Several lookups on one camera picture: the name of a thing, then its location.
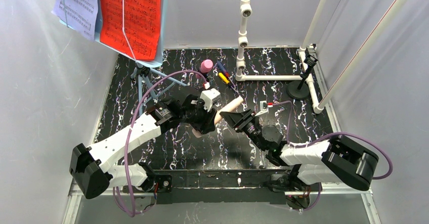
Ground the beige toy microphone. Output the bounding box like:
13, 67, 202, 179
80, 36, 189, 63
192, 96, 244, 138

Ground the pink toy microphone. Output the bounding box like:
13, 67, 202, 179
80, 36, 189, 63
199, 59, 213, 74

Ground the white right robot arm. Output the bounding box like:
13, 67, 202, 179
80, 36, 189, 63
220, 110, 379, 191

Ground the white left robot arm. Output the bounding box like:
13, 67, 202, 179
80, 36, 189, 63
69, 86, 221, 199

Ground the light blue music stand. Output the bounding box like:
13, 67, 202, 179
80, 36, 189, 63
59, 0, 198, 116

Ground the lavender sheet music page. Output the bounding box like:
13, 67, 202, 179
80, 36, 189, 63
52, 0, 98, 40

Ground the white diagonal pole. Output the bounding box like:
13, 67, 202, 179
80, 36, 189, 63
318, 0, 408, 109

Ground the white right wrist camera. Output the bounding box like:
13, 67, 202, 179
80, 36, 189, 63
256, 101, 273, 116

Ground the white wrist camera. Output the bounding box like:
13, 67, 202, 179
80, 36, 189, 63
256, 101, 273, 116
199, 82, 221, 112

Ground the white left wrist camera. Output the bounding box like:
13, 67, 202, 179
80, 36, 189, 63
199, 82, 221, 112

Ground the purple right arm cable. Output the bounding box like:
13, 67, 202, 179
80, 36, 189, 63
271, 100, 394, 212

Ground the white PVC pipe frame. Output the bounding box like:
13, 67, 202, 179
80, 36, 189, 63
234, 0, 336, 114

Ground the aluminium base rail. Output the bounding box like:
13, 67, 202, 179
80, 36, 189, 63
62, 44, 382, 224

